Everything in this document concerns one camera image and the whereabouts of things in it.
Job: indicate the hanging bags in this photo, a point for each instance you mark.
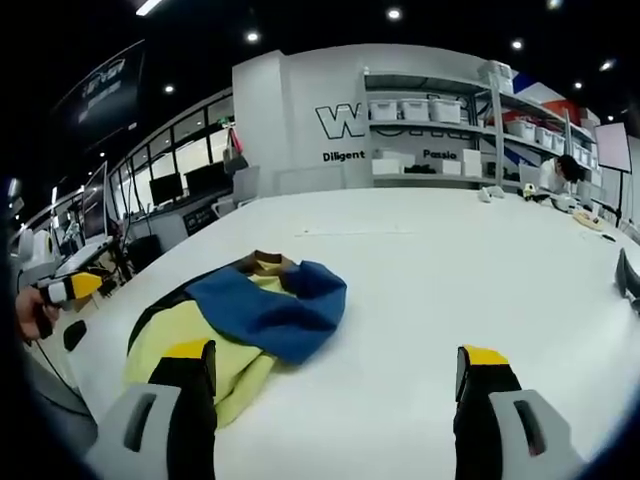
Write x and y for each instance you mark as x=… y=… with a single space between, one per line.
x=235 y=152

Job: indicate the white chair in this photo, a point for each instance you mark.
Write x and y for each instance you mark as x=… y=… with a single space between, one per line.
x=246 y=187

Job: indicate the white device on table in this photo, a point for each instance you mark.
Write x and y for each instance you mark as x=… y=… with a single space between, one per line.
x=490 y=194

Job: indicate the black oval pad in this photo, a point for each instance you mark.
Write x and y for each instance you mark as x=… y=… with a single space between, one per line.
x=75 y=335

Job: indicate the white round machine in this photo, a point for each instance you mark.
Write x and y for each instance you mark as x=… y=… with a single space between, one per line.
x=39 y=247

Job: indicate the row of white storage bins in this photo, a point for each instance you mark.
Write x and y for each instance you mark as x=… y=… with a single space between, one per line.
x=445 y=110

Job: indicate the beige flat object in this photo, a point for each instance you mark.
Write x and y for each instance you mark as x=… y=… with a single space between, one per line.
x=586 y=219

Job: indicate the black object at table edge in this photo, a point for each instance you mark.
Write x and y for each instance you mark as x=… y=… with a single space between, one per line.
x=627 y=277

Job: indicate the yellow and white device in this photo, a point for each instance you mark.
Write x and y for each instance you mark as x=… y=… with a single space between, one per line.
x=530 y=190

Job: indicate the person's left hand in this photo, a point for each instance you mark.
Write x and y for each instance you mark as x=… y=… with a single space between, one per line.
x=29 y=315

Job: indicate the dark hanging display screen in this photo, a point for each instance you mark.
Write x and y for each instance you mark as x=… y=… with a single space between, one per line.
x=105 y=90

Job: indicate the grey metal shelving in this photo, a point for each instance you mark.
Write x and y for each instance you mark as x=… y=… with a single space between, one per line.
x=492 y=125

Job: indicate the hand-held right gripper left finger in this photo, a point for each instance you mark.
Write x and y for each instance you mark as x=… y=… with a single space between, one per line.
x=150 y=430

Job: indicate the silver-framed monitor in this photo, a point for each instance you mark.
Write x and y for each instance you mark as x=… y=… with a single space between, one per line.
x=95 y=205

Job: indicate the white cardboard box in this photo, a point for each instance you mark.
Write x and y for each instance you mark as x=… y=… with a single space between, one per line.
x=392 y=162

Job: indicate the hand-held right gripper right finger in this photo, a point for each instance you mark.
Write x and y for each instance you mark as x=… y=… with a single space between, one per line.
x=500 y=430

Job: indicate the white screen on stand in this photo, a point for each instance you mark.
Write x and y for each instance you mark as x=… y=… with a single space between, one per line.
x=614 y=145

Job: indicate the yellow blue brown garment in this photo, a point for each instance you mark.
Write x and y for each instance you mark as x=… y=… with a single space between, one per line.
x=265 y=310

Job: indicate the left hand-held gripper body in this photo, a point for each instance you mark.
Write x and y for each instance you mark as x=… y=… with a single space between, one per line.
x=50 y=292

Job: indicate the ceiling spotlights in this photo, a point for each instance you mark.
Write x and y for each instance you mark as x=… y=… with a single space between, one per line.
x=394 y=13

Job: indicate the black computer monitor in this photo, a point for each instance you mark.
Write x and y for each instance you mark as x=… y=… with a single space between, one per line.
x=205 y=179
x=166 y=189

